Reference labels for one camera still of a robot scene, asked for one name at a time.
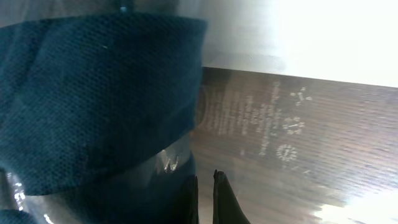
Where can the clear plastic storage bin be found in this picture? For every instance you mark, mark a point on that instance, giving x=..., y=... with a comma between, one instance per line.
x=297, y=103

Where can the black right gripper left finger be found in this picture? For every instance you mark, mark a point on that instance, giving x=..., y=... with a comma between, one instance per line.
x=186, y=204

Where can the blue shirt bundle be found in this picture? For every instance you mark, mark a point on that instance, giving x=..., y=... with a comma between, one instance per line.
x=96, y=113

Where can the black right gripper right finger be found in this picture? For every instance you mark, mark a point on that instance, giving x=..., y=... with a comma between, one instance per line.
x=226, y=208

